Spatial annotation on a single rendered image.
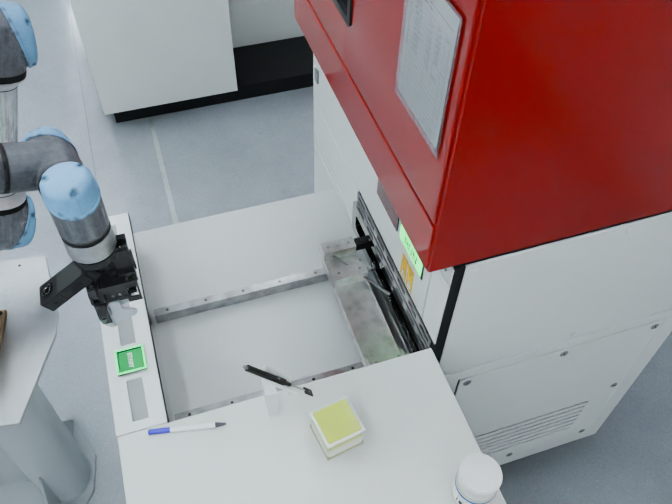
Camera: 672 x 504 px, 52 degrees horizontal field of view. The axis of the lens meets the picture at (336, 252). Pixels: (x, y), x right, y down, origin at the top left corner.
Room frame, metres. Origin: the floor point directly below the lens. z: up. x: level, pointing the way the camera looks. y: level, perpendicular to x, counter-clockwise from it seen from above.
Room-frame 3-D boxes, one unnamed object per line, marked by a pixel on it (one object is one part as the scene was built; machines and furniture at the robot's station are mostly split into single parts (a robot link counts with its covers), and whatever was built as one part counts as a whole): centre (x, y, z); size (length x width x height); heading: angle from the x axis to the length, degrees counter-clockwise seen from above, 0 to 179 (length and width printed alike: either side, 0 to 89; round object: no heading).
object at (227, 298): (0.94, 0.17, 0.84); 0.50 x 0.02 x 0.03; 110
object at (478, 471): (0.43, -0.25, 1.01); 0.07 x 0.07 x 0.10
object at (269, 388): (0.58, 0.09, 1.03); 0.06 x 0.04 x 0.13; 110
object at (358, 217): (0.93, -0.12, 0.89); 0.44 x 0.02 x 0.10; 20
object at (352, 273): (0.95, -0.03, 0.89); 0.08 x 0.03 x 0.03; 110
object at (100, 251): (0.68, 0.38, 1.33); 0.08 x 0.08 x 0.05
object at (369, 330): (0.88, -0.06, 0.87); 0.36 x 0.08 x 0.03; 20
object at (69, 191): (0.68, 0.38, 1.41); 0.09 x 0.08 x 0.11; 33
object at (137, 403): (0.79, 0.44, 0.89); 0.55 x 0.09 x 0.14; 20
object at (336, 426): (0.52, -0.01, 1.00); 0.07 x 0.07 x 0.07; 29
